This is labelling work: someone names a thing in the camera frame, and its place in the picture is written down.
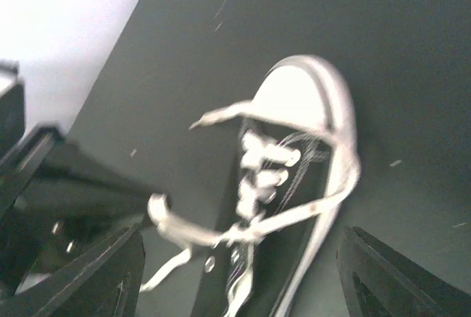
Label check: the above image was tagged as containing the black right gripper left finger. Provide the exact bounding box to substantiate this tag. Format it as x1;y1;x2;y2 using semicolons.
1;225;144;317

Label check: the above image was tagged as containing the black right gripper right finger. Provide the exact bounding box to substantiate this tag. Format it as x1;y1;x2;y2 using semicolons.
336;227;470;317

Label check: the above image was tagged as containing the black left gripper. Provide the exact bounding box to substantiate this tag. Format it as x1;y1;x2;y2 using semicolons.
1;61;169;295

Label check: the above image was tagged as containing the white shoelace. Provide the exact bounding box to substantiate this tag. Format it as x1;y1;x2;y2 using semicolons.
140;101;361;291

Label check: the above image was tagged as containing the black canvas sneaker white sole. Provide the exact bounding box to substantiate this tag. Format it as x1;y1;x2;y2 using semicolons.
191;55;361;316

